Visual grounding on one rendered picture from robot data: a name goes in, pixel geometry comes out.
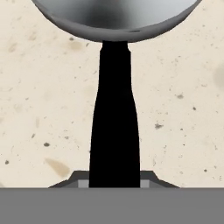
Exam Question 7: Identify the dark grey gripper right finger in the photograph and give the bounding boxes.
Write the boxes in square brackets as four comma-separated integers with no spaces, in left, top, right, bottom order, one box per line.
[139,170,180,189]

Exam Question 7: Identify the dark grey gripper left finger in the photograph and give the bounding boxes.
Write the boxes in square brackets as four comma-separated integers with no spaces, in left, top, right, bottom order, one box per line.
[48,171,91,189]

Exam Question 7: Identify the grey pan with black handle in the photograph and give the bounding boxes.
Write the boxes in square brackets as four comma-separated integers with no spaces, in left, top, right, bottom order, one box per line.
[31,0,203,189]

